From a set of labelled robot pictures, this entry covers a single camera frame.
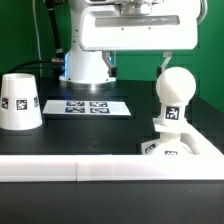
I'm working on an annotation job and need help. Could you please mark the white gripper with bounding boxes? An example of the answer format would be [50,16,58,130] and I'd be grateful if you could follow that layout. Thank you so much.
[79,4,199,77]

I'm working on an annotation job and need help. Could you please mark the white lamp bulb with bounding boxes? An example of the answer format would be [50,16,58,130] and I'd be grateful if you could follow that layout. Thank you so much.
[156,67,196,128]

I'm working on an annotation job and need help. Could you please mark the white lamp base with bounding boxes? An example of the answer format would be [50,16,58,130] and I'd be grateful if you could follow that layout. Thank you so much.
[140,118,194,156]

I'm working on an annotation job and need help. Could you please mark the white lamp shade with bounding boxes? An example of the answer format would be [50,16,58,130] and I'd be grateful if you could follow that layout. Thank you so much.
[0,73,42,130]

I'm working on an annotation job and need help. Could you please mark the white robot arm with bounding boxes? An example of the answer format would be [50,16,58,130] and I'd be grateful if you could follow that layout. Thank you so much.
[60,0,201,90]

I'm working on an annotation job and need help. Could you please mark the white marker plate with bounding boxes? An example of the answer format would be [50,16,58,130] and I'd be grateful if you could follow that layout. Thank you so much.
[43,100,131,116]

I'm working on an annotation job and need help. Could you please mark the black cable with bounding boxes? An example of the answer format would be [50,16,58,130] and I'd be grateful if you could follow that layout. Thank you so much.
[6,0,66,75]

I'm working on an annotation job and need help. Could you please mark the white cable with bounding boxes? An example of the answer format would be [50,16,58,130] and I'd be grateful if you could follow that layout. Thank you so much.
[196,0,209,26]

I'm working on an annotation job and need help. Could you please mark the white L-shaped fence wall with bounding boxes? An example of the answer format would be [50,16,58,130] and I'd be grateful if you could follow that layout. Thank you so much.
[0,126,224,182]

